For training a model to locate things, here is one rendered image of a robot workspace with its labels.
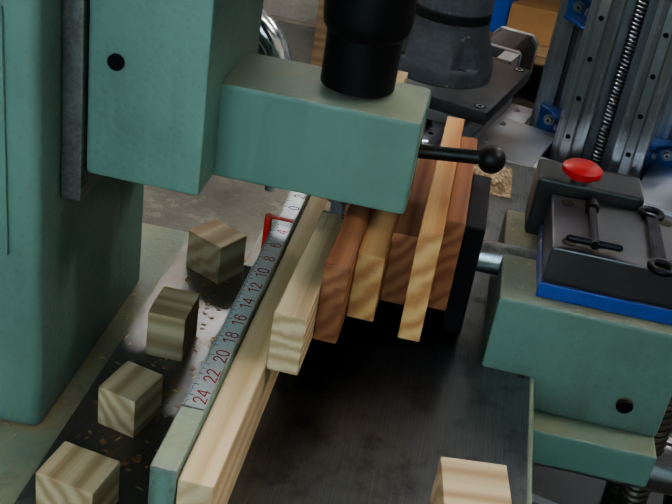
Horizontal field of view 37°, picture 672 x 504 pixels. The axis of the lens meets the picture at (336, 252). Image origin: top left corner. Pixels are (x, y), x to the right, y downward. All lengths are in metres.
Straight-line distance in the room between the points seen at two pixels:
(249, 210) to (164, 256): 1.77
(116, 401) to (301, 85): 0.27
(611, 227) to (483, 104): 0.70
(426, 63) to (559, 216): 0.74
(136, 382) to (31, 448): 0.09
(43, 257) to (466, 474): 0.32
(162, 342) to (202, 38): 0.31
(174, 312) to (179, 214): 1.88
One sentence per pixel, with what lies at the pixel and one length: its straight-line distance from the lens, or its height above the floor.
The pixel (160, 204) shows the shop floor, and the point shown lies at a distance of 2.75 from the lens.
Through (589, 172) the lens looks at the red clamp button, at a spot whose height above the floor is 1.02.
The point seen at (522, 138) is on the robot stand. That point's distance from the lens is 1.59.
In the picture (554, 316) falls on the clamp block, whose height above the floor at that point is 0.95.
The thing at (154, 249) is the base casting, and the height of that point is 0.80.
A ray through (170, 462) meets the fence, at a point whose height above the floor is 0.95.
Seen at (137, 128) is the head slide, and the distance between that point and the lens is 0.68.
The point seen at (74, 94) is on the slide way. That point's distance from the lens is 0.68.
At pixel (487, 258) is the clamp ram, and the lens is 0.76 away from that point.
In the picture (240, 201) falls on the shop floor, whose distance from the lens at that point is 2.81.
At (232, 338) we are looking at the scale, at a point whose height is 0.96.
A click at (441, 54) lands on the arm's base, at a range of 1.46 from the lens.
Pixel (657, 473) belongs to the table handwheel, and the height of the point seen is 0.82.
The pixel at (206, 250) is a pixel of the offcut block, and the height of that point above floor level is 0.83.
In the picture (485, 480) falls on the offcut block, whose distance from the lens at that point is 0.60.
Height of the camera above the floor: 1.32
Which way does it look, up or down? 30 degrees down
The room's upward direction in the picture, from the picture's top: 9 degrees clockwise
